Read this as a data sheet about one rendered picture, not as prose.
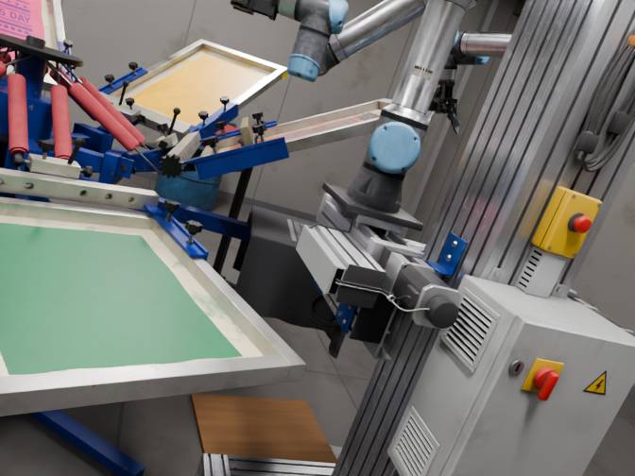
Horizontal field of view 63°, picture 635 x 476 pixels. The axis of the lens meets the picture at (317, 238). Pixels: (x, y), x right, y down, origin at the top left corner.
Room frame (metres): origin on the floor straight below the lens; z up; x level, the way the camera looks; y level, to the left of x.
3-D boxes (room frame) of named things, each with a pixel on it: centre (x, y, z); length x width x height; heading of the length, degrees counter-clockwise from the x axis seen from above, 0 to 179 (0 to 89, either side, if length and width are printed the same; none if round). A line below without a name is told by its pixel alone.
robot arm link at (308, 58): (1.29, 0.16, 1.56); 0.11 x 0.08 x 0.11; 177
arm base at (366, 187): (1.40, -0.11, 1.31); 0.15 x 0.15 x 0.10
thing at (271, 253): (1.85, 0.01, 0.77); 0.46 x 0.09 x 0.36; 102
